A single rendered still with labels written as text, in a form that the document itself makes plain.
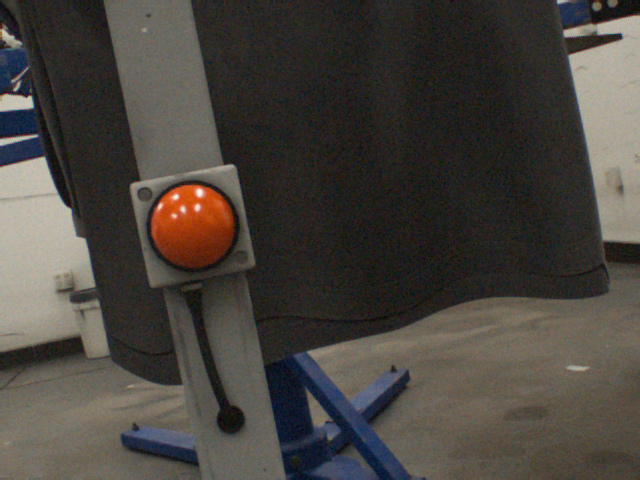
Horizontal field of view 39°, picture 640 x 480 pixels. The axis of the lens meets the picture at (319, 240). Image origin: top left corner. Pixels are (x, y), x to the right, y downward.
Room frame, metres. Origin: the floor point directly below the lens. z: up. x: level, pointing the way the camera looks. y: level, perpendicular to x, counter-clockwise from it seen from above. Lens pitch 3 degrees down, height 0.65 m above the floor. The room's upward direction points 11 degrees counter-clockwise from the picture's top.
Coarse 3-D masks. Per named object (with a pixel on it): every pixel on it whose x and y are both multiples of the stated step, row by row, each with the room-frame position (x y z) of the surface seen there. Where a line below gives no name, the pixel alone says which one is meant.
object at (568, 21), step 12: (576, 0) 1.75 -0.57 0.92; (588, 0) 1.74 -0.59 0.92; (600, 0) 1.73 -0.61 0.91; (612, 0) 1.71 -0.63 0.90; (624, 0) 1.71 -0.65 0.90; (636, 0) 1.70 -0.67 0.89; (564, 12) 1.76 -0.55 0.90; (576, 12) 1.75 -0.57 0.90; (588, 12) 1.74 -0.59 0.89; (600, 12) 1.73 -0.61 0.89; (612, 12) 1.72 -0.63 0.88; (624, 12) 1.71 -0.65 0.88; (636, 12) 1.71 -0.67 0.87; (564, 24) 1.76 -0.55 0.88; (576, 24) 1.75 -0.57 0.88; (588, 24) 1.78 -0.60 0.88
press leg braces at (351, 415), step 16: (304, 352) 1.99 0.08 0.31; (304, 368) 1.95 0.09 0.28; (320, 368) 1.96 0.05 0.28; (304, 384) 1.96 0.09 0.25; (320, 384) 1.92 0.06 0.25; (320, 400) 1.92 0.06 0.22; (336, 400) 1.89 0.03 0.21; (336, 416) 1.88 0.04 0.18; (352, 416) 1.87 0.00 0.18; (352, 432) 1.85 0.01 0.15; (368, 432) 1.84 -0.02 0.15; (368, 448) 1.81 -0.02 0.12; (384, 448) 1.82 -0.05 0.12; (368, 464) 1.82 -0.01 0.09; (384, 464) 1.78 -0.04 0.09; (400, 464) 1.79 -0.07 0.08
